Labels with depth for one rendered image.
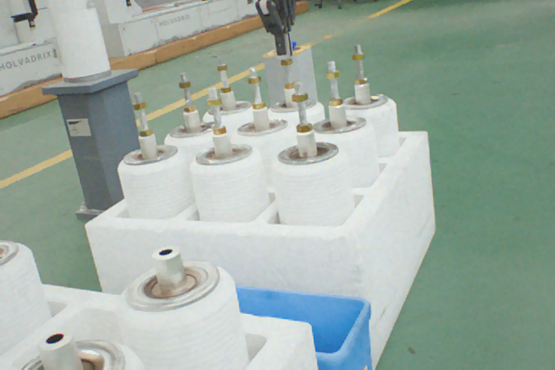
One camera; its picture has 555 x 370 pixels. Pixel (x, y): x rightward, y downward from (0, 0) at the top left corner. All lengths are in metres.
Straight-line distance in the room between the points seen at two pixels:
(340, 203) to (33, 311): 0.35
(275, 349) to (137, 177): 0.39
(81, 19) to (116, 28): 2.28
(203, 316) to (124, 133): 0.93
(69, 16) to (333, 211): 0.78
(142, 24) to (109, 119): 2.43
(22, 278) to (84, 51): 0.77
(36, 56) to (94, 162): 1.87
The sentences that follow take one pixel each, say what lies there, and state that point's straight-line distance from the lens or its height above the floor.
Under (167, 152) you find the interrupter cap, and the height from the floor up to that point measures 0.25.
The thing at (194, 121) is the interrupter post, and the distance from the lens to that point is 0.97.
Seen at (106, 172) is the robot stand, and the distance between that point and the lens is 1.38.
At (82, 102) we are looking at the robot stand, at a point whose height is 0.26.
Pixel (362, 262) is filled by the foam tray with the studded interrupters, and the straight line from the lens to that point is 0.73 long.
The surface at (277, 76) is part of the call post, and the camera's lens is 1.18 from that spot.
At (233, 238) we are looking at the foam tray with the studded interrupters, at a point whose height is 0.17.
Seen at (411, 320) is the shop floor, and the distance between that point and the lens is 0.89.
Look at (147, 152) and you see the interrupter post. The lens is 0.88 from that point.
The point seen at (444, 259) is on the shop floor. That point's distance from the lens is 1.03.
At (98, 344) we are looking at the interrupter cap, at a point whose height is 0.25.
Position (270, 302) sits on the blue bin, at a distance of 0.76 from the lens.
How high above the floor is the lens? 0.49
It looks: 18 degrees down
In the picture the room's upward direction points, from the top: 9 degrees counter-clockwise
